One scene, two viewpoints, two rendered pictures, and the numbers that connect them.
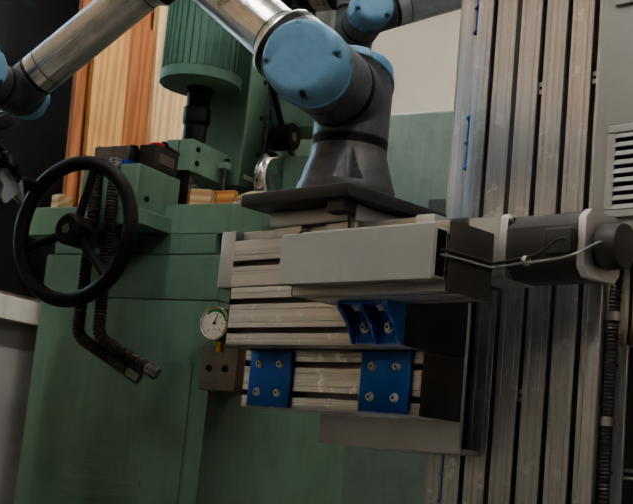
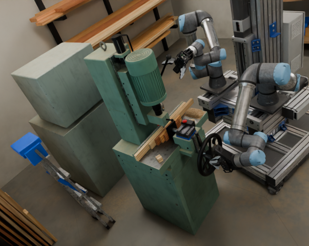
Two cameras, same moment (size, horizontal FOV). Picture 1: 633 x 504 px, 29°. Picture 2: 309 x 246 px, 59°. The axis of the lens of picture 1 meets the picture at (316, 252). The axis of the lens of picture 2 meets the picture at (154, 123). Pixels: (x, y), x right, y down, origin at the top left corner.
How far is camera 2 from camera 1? 314 cm
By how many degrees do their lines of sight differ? 79
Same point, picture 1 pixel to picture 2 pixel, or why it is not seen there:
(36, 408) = (183, 197)
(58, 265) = (174, 170)
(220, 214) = (200, 122)
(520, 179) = not seen: hidden behind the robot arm
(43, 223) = (165, 167)
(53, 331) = (179, 182)
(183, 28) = (159, 86)
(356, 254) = (308, 106)
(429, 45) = not seen: outside the picture
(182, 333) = not seen: hidden behind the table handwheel
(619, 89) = (291, 54)
